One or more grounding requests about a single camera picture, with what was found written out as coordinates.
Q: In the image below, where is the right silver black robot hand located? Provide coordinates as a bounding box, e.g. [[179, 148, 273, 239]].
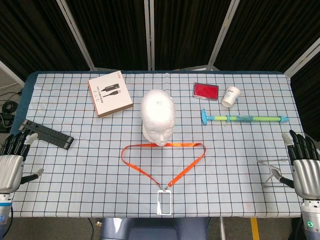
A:
[[271, 129, 320, 201]]

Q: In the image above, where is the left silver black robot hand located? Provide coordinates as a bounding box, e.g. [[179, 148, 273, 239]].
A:
[[0, 132, 45, 195]]

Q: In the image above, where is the orange lanyard strap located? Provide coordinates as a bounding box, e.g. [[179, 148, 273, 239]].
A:
[[121, 141, 207, 190]]

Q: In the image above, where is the white badge holder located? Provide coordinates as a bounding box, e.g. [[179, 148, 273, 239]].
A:
[[156, 189, 172, 216]]

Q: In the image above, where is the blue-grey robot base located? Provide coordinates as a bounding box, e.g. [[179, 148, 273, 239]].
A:
[[99, 217, 211, 240]]

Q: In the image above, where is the white foam mannequin head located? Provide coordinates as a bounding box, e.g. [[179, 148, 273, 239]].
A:
[[140, 89, 177, 147]]

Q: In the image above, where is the black power adapter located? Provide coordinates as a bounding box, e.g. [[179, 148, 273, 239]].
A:
[[0, 112, 15, 133]]

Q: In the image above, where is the black folding bar stand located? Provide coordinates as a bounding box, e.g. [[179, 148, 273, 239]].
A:
[[17, 119, 75, 151]]

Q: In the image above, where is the green blue water pump toy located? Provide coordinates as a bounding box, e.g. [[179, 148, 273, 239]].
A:
[[200, 108, 291, 126]]

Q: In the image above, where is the black folding screen panel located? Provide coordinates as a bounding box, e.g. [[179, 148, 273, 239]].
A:
[[0, 0, 95, 73], [214, 0, 320, 76], [56, 0, 153, 72], [149, 0, 241, 72], [284, 37, 320, 136]]

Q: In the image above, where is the blue checkered tablecloth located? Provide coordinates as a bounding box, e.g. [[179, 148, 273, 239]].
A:
[[11, 72, 310, 218]]

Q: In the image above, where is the white paper cup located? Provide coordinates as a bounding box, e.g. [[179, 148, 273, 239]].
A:
[[220, 85, 243, 108]]

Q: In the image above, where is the red ink pad case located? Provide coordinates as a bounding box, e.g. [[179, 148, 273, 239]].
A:
[[192, 82, 220, 102]]

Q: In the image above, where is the black coiled floor cable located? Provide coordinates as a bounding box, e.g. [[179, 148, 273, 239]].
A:
[[1, 101, 18, 113]]

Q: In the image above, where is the white cable product box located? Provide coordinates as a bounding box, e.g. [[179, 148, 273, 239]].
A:
[[87, 70, 134, 119]]

